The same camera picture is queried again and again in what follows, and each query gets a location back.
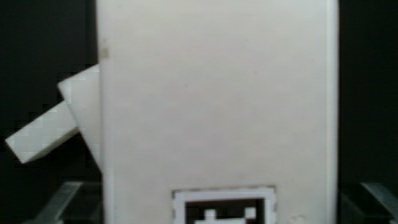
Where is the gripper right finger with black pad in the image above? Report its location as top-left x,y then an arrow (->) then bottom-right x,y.
338,181 -> 398,224

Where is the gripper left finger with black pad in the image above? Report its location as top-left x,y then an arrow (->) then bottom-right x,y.
20,181 -> 105,224

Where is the white cabinet body box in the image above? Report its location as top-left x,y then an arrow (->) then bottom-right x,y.
5,65 -> 101,163

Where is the white cabinet top block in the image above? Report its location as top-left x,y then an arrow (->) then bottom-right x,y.
96,0 -> 339,224

